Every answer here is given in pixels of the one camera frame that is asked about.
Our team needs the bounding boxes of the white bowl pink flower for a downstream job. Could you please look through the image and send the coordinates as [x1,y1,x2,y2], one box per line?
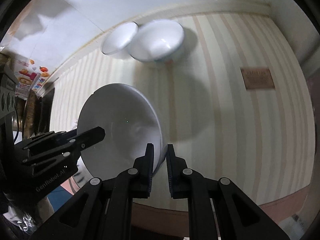
[77,83,165,180]

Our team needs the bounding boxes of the white gloved left hand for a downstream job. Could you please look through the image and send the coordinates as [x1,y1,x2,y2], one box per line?
[1,196,54,237]

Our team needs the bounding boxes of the black induction cooktop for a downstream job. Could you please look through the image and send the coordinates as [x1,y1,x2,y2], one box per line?
[34,88,55,135]

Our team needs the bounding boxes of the striped cream table cloth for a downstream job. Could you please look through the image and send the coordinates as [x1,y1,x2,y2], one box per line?
[49,12,316,235]

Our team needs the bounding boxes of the brown label on cloth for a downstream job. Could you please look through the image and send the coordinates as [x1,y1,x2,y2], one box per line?
[240,67,275,90]

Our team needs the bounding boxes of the white bowl colourful dots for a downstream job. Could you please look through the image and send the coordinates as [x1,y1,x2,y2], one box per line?
[127,19,185,63]

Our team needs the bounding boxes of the white bowl dark rim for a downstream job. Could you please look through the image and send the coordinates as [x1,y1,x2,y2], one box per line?
[101,21,139,59]

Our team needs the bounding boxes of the colourful fruit wall sticker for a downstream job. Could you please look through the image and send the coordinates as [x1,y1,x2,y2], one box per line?
[12,56,51,100]

